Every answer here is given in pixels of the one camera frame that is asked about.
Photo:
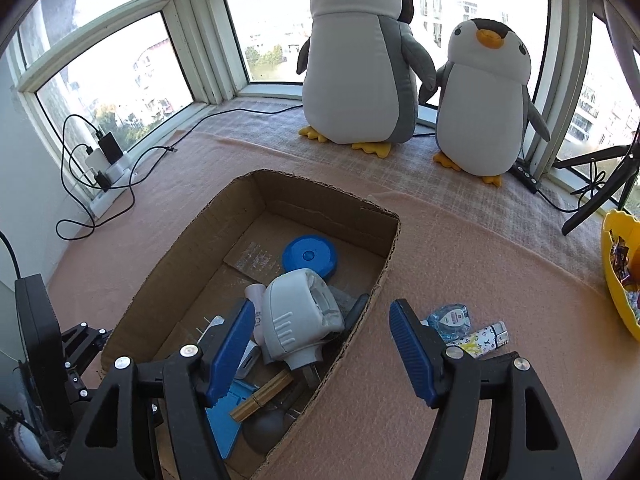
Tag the brown cardboard box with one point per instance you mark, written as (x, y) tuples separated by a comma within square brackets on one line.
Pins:
[(200, 240)]

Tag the grey spoon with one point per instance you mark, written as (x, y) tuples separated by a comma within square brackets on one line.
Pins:
[(265, 432)]

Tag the beige woven mat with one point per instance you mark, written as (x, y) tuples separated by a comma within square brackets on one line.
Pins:
[(280, 135)]

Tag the blue card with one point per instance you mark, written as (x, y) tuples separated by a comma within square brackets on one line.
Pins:
[(225, 425)]

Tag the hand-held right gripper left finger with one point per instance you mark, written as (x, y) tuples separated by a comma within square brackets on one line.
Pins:
[(230, 350)]

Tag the white charger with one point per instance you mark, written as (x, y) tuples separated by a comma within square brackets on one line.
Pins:
[(95, 159)]

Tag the black tripod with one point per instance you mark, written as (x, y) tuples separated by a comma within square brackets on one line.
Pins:
[(595, 205)]

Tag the white power strip with chargers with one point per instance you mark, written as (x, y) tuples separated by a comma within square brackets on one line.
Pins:
[(64, 160)]

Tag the white window frame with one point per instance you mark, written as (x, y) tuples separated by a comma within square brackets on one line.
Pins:
[(200, 35)]

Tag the small white tube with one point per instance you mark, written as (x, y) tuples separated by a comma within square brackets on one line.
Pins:
[(256, 295)]

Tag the white plug-in night light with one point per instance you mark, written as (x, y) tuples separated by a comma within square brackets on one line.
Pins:
[(295, 310)]

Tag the white power adapter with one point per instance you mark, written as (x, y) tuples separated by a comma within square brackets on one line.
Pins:
[(248, 357)]

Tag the clear blue eye drop bottle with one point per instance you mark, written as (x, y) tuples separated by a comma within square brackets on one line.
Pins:
[(450, 320)]

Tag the white patterned lighter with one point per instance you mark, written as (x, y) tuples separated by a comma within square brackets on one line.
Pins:
[(482, 339)]

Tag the small penguin plush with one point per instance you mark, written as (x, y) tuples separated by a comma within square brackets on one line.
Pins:
[(480, 110)]

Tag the black charger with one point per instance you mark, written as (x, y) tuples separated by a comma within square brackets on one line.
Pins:
[(110, 146)]

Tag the pile of wrapped candies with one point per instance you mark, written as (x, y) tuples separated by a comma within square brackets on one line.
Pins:
[(625, 270)]

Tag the small black plug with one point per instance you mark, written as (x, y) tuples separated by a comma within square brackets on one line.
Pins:
[(102, 180)]

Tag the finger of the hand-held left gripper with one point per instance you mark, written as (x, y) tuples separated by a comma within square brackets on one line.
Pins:
[(85, 337), (80, 385)]

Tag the large penguin plush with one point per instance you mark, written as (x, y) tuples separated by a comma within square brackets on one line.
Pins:
[(355, 70)]

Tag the yellow bowl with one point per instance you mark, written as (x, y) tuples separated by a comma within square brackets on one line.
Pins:
[(612, 270)]

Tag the blue round disc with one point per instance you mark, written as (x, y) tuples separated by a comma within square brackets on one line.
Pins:
[(307, 255)]

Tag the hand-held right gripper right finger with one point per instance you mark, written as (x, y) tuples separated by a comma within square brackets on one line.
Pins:
[(412, 350)]

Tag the person's left forearm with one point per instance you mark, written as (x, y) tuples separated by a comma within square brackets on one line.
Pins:
[(30, 452)]

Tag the wooden clothespin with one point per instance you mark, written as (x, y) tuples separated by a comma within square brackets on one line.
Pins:
[(262, 395)]

